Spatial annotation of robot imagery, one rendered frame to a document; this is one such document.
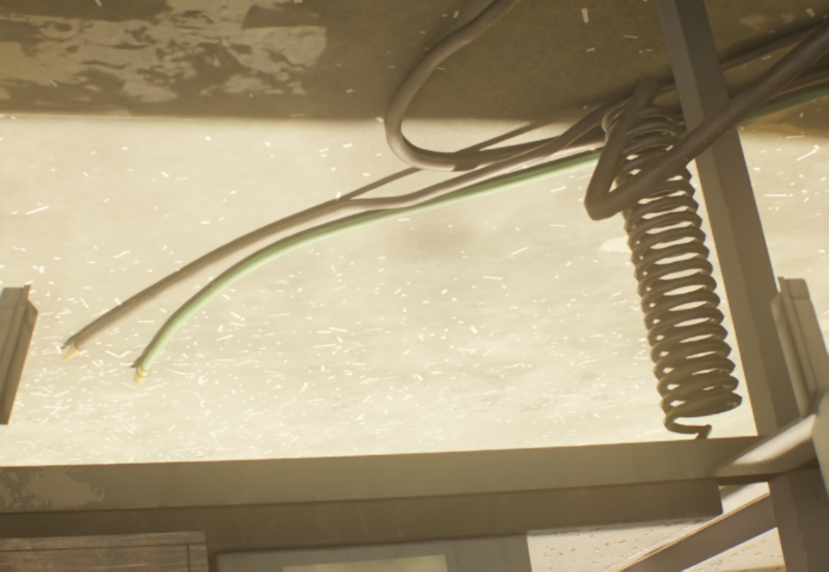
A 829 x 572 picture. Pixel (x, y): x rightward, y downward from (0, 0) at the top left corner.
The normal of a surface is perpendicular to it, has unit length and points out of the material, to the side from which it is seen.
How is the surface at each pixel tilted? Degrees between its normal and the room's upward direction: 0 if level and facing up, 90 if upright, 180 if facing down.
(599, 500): 90
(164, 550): 90
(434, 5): 0
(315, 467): 90
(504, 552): 90
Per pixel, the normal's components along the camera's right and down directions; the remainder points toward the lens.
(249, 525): 0.29, -0.41
